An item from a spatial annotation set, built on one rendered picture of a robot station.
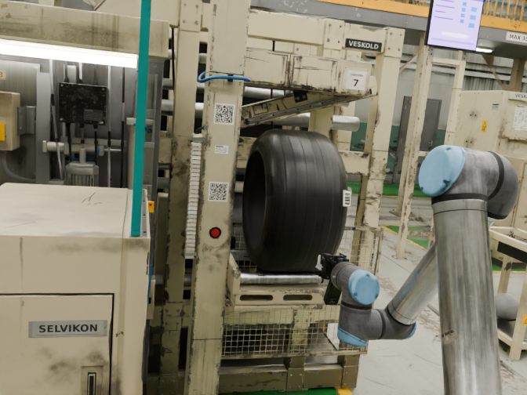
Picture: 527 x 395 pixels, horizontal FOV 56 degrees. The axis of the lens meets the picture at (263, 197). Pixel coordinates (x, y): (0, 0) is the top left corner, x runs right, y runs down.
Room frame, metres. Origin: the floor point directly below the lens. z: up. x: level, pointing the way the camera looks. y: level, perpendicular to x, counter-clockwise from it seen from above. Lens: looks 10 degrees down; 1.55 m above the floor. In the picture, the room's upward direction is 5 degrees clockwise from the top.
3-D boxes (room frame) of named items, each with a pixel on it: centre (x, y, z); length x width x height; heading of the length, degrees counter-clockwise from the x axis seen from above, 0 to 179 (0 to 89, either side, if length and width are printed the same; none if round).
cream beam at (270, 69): (2.30, -0.10, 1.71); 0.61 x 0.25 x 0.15; 105
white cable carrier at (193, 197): (1.84, 0.26, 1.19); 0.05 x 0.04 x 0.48; 15
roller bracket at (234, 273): (1.93, 0.12, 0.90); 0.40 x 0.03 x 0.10; 15
